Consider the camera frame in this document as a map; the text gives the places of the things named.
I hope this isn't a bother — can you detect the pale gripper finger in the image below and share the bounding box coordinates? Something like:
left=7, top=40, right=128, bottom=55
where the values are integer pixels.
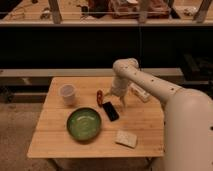
left=119, top=96, right=126, bottom=107
left=104, top=90, right=113, bottom=98

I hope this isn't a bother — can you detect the black rectangular eraser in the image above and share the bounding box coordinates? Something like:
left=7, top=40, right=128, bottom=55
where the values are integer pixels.
left=103, top=102, right=119, bottom=121

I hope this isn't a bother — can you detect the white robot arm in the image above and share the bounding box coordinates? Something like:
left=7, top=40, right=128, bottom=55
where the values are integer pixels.
left=110, top=58, right=213, bottom=171

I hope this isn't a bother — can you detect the green ceramic bowl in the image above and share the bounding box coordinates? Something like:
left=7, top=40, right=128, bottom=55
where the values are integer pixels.
left=66, top=107, right=102, bottom=141

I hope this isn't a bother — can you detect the white ceramic cup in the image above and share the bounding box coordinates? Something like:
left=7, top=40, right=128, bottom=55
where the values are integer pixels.
left=58, top=84, right=76, bottom=106

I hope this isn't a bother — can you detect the red small toy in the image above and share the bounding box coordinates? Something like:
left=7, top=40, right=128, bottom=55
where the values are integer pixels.
left=96, top=90, right=103, bottom=107

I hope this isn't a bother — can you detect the beige sponge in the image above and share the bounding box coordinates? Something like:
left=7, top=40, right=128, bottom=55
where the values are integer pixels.
left=115, top=130, right=137, bottom=148

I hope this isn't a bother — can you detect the wooden table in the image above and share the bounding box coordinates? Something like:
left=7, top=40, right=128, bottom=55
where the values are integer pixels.
left=27, top=77, right=164, bottom=161

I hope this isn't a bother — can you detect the wooden workbench with clutter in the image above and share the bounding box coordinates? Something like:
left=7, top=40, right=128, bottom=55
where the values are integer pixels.
left=0, top=0, right=213, bottom=26

